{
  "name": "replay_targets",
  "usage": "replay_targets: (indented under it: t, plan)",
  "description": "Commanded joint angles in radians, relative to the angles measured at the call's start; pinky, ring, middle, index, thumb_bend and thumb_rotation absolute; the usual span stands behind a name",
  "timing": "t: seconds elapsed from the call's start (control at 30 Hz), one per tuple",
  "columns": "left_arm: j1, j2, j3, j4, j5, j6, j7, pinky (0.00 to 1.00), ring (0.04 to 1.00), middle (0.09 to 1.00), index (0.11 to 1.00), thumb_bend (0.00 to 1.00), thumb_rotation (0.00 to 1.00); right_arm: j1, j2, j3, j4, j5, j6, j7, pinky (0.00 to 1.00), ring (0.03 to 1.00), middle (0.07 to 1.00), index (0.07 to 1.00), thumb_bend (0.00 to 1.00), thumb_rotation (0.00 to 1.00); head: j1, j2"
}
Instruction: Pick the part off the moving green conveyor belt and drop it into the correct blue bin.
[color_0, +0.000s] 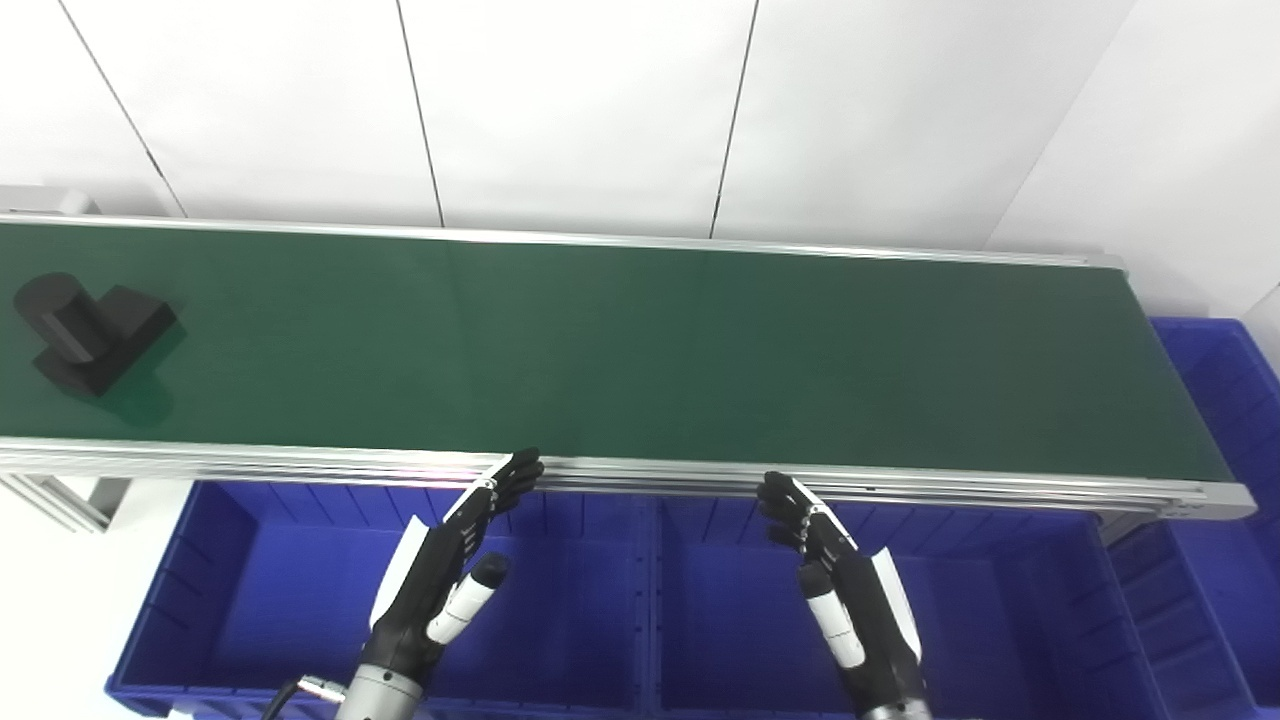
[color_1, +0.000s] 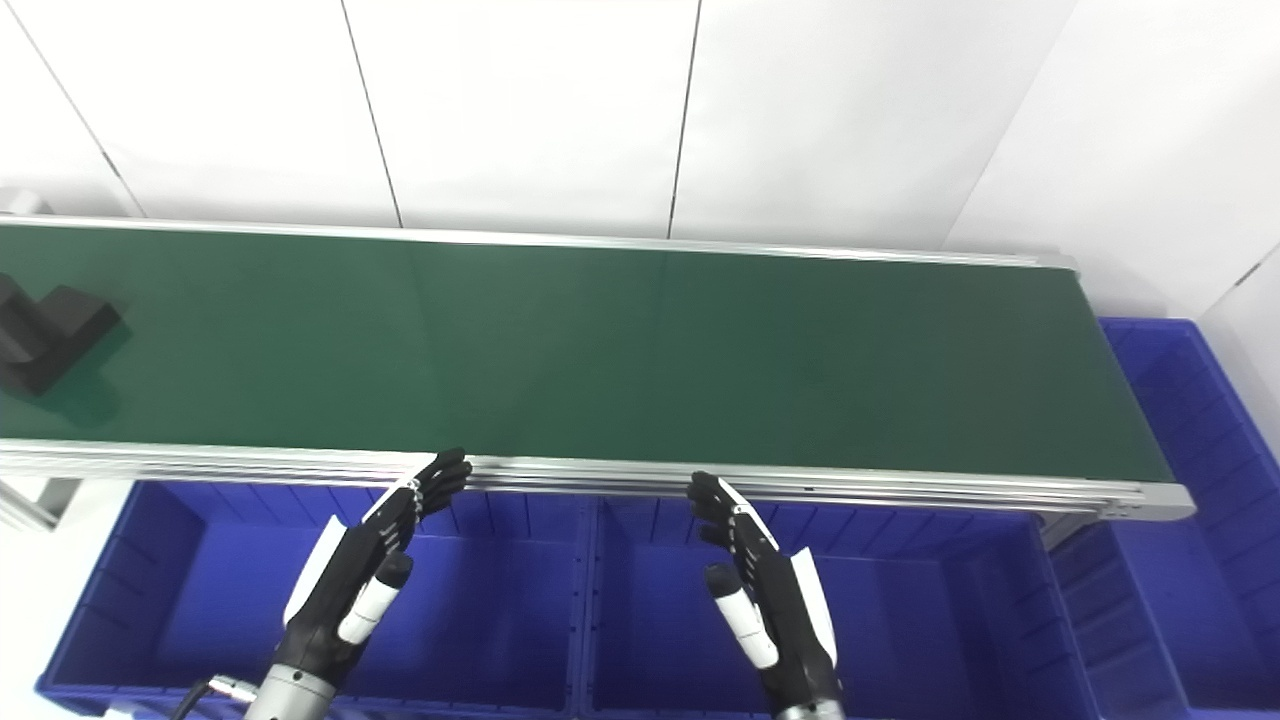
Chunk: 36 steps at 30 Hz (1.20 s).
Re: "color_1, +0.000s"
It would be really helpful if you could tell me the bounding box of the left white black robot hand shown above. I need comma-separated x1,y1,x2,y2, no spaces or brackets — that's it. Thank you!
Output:
275,448,474,691

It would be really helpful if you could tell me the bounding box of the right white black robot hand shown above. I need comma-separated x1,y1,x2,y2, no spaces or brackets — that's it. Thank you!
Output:
686,472,845,715

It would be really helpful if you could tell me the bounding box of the black cylinder-on-block part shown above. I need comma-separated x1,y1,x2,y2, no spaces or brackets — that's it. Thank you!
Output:
0,275,124,397

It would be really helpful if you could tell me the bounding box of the blue plastic bin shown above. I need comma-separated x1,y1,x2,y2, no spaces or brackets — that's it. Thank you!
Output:
35,479,593,720
1048,318,1280,720
583,494,1103,720

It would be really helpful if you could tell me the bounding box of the green conveyor belt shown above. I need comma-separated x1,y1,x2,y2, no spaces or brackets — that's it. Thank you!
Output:
0,188,1197,524

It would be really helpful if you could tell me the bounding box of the aluminium conveyor leg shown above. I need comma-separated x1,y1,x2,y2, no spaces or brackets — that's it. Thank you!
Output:
0,476,83,532

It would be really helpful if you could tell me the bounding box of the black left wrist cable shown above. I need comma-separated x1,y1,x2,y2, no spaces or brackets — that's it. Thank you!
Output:
165,676,264,720

